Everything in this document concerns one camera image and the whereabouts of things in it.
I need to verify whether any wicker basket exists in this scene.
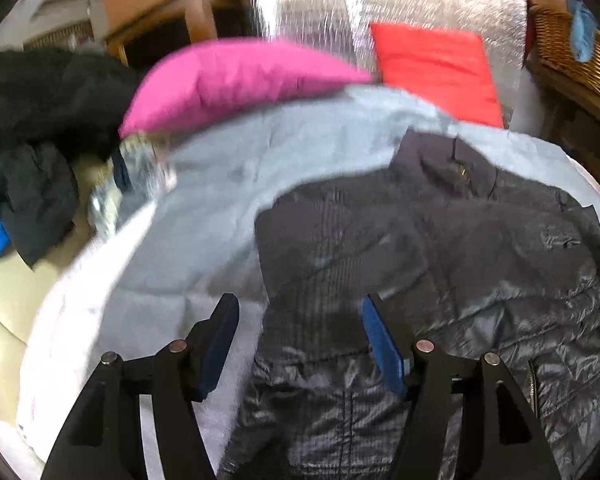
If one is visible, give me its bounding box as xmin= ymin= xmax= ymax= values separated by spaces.
xmin=527 ymin=4 xmax=600 ymax=107

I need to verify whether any dark quilted jacket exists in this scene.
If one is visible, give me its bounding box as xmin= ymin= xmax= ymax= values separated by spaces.
xmin=217 ymin=129 xmax=600 ymax=480

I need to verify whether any light grey bed sheet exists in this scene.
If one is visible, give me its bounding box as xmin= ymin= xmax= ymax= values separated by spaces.
xmin=0 ymin=85 xmax=600 ymax=480

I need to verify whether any wooden table frame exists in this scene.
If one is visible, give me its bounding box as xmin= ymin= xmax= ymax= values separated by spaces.
xmin=105 ymin=0 xmax=243 ymax=67

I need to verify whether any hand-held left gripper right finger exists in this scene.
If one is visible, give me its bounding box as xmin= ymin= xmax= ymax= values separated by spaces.
xmin=359 ymin=294 xmax=563 ymax=480

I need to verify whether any red pillow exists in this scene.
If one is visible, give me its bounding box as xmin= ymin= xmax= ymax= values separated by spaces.
xmin=369 ymin=22 xmax=505 ymax=128

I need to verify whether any light blue cloth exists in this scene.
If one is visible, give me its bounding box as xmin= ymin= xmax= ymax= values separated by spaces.
xmin=566 ymin=0 xmax=599 ymax=63

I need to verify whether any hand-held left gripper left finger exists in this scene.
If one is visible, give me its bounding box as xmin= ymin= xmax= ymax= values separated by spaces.
xmin=40 ymin=292 xmax=241 ymax=480

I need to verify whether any dark teal garment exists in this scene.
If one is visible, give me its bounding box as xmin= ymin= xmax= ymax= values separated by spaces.
xmin=0 ymin=142 xmax=81 ymax=268

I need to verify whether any silver foil mat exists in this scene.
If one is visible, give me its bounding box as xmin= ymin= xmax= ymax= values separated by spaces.
xmin=240 ymin=0 xmax=528 ymax=132

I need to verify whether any pile of dark clothes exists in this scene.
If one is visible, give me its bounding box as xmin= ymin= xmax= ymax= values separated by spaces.
xmin=0 ymin=49 xmax=147 ymax=162

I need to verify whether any pink pillow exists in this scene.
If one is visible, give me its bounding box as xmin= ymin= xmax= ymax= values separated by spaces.
xmin=119 ymin=39 xmax=376 ymax=140

